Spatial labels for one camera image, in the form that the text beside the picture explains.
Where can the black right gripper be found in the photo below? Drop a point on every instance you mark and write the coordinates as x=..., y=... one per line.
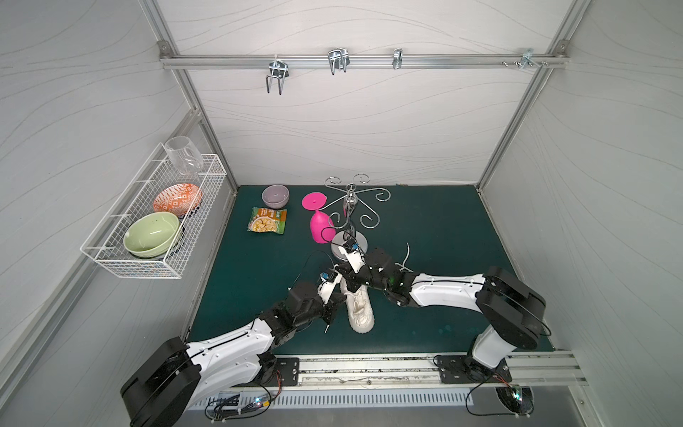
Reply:
x=365, y=271

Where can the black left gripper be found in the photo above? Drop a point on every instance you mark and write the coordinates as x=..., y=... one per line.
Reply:
x=331, y=303

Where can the white shoelace of shoe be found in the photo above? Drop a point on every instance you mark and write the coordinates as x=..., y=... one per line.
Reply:
x=405, y=259

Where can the white knit sneaker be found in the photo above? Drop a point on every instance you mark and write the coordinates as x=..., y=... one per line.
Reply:
x=359, y=308

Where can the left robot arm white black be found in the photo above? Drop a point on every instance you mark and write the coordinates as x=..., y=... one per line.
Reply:
x=177, y=374

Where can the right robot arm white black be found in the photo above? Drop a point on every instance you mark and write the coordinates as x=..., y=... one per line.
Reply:
x=514, y=312

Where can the green dark table mat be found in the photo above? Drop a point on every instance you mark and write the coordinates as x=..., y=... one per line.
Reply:
x=449, y=233

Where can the pink plastic wine glass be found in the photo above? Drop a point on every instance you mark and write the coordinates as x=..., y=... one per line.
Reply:
x=322, y=231

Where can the chrome glass holder stand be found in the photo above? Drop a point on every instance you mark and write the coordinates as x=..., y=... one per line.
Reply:
x=347, y=236

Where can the green snack packet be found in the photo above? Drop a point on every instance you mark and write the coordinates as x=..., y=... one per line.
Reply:
x=266, y=220

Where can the lilac ceramic bowl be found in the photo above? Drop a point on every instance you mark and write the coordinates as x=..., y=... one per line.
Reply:
x=276, y=196

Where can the orange patterned bowl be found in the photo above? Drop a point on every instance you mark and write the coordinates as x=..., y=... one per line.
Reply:
x=179, y=199

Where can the green ceramic bowl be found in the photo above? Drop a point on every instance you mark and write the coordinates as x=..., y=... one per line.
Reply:
x=152, y=235

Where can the clear drinking glass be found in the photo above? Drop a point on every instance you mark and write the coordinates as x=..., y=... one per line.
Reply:
x=184, y=155

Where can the metal double hook middle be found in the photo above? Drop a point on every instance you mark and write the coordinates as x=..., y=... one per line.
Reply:
x=338, y=60

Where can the metal double hook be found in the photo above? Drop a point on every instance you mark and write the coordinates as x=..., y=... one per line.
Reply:
x=338, y=60
x=278, y=73

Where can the small metal hook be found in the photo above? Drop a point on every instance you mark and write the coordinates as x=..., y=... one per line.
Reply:
x=397, y=59

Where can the metal double hook left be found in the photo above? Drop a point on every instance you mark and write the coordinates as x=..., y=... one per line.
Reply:
x=278, y=73

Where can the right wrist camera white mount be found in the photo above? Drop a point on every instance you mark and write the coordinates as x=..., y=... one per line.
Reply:
x=355, y=257

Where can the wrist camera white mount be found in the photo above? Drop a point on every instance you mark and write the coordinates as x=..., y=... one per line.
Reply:
x=329, y=282
x=355, y=257

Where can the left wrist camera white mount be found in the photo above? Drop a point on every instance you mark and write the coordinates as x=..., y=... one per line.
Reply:
x=329, y=282

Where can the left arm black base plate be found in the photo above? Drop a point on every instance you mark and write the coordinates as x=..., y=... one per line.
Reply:
x=280, y=371

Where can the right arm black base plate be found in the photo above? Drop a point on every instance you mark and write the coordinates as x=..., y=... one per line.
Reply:
x=458, y=369

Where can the white wire wall basket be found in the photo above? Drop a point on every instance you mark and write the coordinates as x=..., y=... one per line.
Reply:
x=105, y=245

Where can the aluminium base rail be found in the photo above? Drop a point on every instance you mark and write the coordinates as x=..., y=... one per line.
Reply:
x=414, y=370

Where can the metal hook bracket right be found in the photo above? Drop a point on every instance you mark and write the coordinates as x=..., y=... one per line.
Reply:
x=527, y=61

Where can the aluminium crossbar rail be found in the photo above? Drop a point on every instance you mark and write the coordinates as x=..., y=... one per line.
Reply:
x=557, y=59

